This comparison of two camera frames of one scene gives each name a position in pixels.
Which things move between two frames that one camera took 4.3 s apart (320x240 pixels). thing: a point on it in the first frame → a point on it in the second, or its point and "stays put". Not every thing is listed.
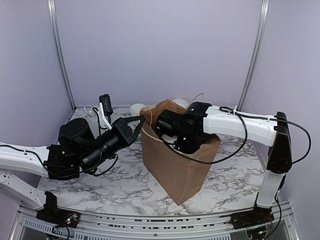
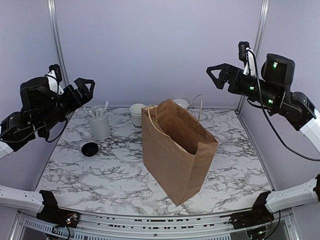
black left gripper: [126, 135] → [78, 102]
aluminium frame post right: [256, 47] stays put
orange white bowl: [183, 103] stays put
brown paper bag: [181, 177] stays put
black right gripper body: [186, 144] → [239, 87]
